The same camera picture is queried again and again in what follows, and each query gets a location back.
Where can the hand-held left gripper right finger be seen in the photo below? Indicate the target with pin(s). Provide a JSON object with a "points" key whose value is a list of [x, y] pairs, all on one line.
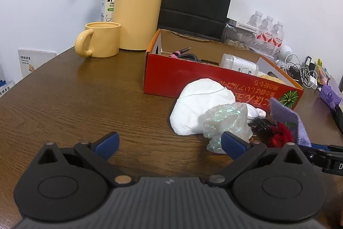
{"points": [[233, 144]]}

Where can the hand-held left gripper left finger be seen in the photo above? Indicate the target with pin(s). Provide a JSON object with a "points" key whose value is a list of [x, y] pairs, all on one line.
{"points": [[107, 143]]}

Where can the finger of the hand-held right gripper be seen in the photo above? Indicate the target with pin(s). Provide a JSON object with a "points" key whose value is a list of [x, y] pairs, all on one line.
{"points": [[329, 149]]}

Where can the iridescent plastic wrap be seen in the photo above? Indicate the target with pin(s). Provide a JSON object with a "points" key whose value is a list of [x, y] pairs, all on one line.
{"points": [[227, 121]]}

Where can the red rose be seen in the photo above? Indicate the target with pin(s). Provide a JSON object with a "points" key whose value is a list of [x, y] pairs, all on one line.
{"points": [[280, 136]]}

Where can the purple cloth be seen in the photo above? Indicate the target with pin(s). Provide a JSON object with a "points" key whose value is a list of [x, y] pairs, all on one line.
{"points": [[292, 119]]}

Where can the white face mask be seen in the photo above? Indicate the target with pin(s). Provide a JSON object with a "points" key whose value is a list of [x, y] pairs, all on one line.
{"points": [[198, 103]]}

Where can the yellow cloth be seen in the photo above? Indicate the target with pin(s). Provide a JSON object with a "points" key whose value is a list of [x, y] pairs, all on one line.
{"points": [[270, 79]]}

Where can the white plastic bottle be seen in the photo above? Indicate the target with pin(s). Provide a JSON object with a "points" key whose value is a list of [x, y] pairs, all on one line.
{"points": [[241, 64]]}

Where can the red cardboard box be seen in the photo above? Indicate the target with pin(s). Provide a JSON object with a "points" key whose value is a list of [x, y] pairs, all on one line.
{"points": [[171, 76]]}

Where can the black hair claw clip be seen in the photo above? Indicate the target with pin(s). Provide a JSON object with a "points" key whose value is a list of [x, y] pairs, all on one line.
{"points": [[261, 127]]}

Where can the small pale round case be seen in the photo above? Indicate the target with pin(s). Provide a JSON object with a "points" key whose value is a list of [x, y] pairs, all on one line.
{"points": [[254, 113]]}

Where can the purple zip pouch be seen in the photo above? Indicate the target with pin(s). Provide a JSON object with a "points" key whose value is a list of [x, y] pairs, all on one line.
{"points": [[331, 96]]}

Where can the colourful snack packet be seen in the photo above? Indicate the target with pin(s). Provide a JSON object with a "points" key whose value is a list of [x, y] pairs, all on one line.
{"points": [[323, 72]]}

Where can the yellow mug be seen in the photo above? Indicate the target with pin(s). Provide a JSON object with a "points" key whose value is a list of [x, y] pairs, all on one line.
{"points": [[103, 40]]}

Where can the clear seed container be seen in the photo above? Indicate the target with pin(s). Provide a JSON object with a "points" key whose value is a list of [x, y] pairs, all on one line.
{"points": [[238, 40]]}

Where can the white board with yellow print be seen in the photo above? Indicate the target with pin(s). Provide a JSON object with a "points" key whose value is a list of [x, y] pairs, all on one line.
{"points": [[36, 61]]}

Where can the clear water bottle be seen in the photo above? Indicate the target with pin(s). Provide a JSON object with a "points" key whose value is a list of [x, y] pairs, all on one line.
{"points": [[266, 30], [254, 23], [277, 35]]}

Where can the flat white paper box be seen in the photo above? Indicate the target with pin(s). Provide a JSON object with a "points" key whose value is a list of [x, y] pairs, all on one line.
{"points": [[248, 27]]}

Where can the yellow thermos jug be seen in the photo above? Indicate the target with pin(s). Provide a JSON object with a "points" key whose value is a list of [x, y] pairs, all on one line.
{"points": [[139, 9]]}

